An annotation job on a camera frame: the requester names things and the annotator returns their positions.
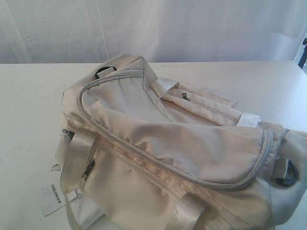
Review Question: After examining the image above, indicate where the beige duffel bag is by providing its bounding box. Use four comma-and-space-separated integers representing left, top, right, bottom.
56, 55, 307, 230

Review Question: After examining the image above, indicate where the white paper brand tag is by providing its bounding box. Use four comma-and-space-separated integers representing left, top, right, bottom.
38, 179, 65, 217

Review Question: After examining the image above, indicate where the dark stand at right edge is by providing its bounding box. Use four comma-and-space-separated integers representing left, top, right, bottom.
298, 37, 307, 69

